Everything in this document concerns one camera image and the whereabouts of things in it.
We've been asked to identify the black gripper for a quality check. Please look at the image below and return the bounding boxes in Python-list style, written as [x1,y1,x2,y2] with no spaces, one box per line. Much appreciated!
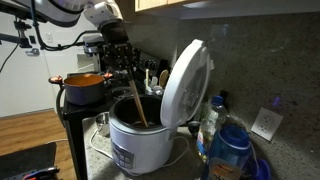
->
[99,19,142,72]

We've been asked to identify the long wooden spoon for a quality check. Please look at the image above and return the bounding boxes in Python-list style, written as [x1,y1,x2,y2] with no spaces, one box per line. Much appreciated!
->
[127,66,150,128]

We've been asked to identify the white plastic utensil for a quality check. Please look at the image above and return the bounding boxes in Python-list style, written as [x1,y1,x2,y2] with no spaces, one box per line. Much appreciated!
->
[145,68,151,89]

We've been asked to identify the round-headed wooden spoon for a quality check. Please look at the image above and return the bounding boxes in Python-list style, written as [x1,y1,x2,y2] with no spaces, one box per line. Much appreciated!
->
[158,69,170,89]

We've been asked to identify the white rice cooker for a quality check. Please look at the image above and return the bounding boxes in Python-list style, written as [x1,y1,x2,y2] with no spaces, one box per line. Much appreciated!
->
[108,38,215,177]

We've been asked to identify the blue bottle lid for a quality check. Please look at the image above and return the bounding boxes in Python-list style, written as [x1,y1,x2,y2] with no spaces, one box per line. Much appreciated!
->
[254,158,273,180]

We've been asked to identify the small steel pot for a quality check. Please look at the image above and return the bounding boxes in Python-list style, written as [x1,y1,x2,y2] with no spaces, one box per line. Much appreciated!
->
[94,111,112,138]

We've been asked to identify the black electric stove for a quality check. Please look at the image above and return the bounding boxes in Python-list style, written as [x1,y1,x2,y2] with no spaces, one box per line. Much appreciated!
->
[54,51,171,180]

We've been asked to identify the black round object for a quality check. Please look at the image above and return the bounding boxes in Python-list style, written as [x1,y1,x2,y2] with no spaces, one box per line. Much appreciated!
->
[186,119,202,138]

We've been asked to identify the water bottle blue cap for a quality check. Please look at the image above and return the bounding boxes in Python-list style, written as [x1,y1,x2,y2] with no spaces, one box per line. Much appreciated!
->
[195,95,232,163]

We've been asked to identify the blue drinking bottle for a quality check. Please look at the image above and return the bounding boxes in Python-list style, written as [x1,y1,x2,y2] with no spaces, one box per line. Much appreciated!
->
[200,124,256,180]

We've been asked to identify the black floor mat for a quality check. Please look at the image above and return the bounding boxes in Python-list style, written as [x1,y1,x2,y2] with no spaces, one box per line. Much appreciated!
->
[0,142,58,180]

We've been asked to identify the red and black tool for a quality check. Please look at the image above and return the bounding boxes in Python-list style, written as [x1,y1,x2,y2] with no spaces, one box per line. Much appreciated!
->
[21,166,62,180]

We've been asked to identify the purple pot orange handles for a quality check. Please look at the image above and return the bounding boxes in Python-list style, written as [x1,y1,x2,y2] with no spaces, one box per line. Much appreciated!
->
[48,73,114,107]

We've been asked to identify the white power cord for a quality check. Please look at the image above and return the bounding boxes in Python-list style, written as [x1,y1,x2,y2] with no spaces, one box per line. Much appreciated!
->
[89,128,190,169]

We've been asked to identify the silver door handle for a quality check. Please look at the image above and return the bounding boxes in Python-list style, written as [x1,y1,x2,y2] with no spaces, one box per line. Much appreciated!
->
[24,47,41,57]

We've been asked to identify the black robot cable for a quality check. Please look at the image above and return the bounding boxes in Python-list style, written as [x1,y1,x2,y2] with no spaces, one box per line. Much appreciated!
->
[29,0,101,52]

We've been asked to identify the black camera stand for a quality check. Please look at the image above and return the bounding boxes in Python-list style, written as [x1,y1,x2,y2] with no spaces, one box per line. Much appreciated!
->
[0,3,33,73]

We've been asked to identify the wooden wall cabinet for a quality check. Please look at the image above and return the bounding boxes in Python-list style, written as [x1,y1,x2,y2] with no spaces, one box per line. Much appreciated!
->
[134,0,320,20]

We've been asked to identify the white wall outlet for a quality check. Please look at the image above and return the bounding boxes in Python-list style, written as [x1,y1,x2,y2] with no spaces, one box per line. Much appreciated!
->
[250,106,285,142]

